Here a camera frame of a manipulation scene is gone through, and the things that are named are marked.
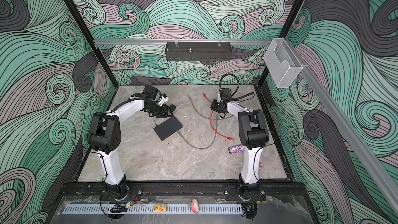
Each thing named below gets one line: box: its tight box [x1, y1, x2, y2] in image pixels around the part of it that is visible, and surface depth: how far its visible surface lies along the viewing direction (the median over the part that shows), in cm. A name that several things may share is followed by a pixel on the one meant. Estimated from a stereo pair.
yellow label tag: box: [152, 203, 167, 213], surface depth 70 cm
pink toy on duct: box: [190, 198, 200, 215], surface depth 67 cm
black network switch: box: [153, 116, 183, 142], surface depth 98 cm
